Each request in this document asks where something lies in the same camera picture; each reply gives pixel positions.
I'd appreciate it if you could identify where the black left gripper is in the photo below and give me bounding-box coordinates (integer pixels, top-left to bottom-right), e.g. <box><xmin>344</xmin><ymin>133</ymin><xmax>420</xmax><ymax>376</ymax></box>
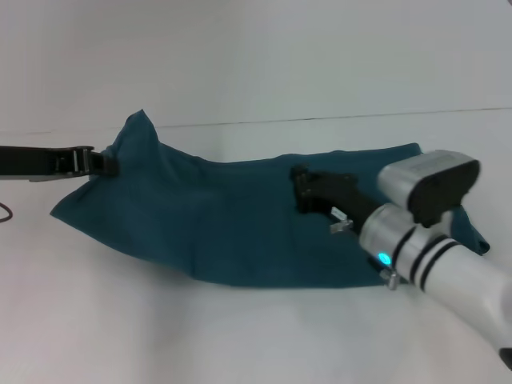
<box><xmin>0</xmin><ymin>146</ymin><xmax>121</xmax><ymax>183</ymax></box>

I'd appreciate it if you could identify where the teal FREE! print T-shirt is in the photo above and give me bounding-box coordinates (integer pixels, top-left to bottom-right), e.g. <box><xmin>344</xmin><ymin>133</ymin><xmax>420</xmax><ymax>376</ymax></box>
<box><xmin>50</xmin><ymin>108</ymin><xmax>491</xmax><ymax>289</ymax></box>

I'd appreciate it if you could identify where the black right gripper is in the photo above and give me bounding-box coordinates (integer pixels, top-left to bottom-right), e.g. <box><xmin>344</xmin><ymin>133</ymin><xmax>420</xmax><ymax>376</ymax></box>
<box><xmin>290</xmin><ymin>163</ymin><xmax>383</xmax><ymax>231</ymax></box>

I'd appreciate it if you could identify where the right arm silver cable plug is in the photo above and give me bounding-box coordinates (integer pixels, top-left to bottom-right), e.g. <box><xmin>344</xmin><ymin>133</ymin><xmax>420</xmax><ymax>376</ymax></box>
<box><xmin>329</xmin><ymin>206</ymin><xmax>355</xmax><ymax>234</ymax></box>

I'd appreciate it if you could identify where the right arm cable with plug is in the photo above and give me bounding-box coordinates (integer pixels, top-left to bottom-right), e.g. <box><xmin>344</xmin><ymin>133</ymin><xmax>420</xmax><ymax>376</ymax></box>
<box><xmin>378</xmin><ymin>269</ymin><xmax>399</xmax><ymax>291</ymax></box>

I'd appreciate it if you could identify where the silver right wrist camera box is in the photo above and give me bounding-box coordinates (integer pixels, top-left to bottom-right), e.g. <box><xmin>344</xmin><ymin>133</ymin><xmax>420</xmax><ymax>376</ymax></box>
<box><xmin>378</xmin><ymin>150</ymin><xmax>482</xmax><ymax>229</ymax></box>

